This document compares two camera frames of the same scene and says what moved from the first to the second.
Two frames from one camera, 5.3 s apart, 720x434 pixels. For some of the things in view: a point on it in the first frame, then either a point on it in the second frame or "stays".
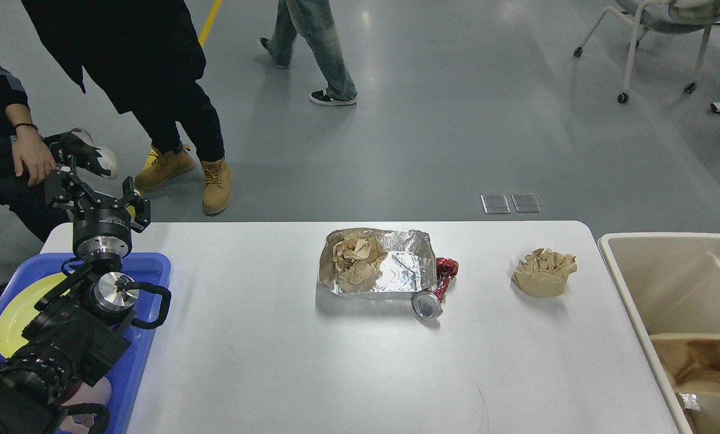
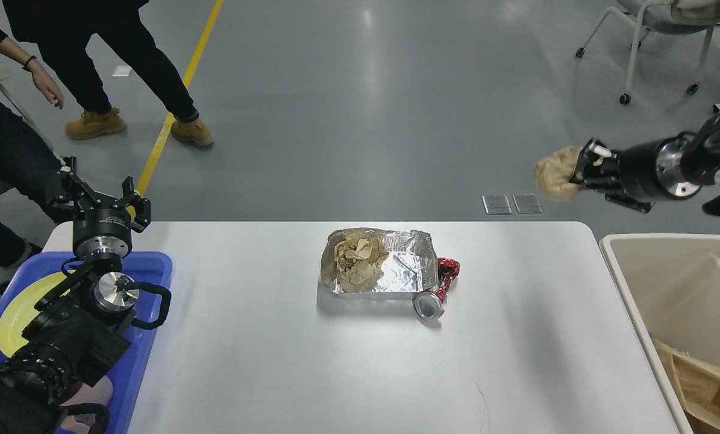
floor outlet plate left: [495, 204] stays
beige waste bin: [678, 284] stays
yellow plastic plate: [20, 310] stays
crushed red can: [428, 304] stays
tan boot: [217, 177] to [195, 132]
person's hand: [29, 151] to [46, 82]
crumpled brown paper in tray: [351, 258] stays
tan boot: [161, 169] to [92, 125]
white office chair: [678, 17] stays
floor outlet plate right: [525, 202] stays
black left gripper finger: [141, 207] stays
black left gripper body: [102, 230] stays
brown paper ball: [543, 272] to [552, 175]
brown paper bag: [711, 364] to [712, 401]
